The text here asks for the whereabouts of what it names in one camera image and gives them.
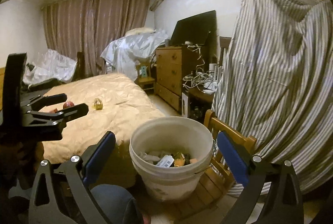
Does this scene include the white plastic bucket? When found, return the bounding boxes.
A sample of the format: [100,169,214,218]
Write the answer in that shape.
[129,116,213,202]

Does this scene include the cream pillow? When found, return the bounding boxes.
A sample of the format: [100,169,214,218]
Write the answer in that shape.
[125,27,155,37]

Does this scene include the tangle of white cables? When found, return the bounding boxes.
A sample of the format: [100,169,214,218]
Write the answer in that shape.
[182,44,222,92]

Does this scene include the brown cardboard box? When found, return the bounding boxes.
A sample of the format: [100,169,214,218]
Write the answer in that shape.
[173,158,198,167]

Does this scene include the striped cloth cover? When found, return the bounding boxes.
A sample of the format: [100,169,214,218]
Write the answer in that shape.
[212,0,332,194]

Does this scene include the black Face tissue pack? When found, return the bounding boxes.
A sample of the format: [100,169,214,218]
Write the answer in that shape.
[173,152,191,161]

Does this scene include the yellow plastic wrapper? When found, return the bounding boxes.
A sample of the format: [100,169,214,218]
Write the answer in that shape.
[94,98,103,110]

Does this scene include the dark side table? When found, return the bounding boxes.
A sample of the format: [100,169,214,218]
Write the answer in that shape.
[181,87,215,123]

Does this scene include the red carton box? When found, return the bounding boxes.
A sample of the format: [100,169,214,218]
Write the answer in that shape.
[50,108,58,114]

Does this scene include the white pink medicine box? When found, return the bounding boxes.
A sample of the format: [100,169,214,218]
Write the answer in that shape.
[156,155,174,168]

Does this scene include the red apple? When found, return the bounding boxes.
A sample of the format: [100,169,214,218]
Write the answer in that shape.
[63,101,75,109]

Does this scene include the left white plastic sheet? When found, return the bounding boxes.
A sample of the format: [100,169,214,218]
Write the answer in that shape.
[22,49,77,85]

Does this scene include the wooden chest of drawers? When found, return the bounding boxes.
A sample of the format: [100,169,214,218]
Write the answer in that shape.
[155,46,209,112]

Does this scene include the black television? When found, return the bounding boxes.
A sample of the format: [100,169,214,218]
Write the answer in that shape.
[170,10,217,46]

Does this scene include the orange bed blanket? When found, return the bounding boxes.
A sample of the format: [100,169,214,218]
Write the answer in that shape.
[43,74,163,164]

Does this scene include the wooden chair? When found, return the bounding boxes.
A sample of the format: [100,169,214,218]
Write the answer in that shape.
[179,109,259,217]

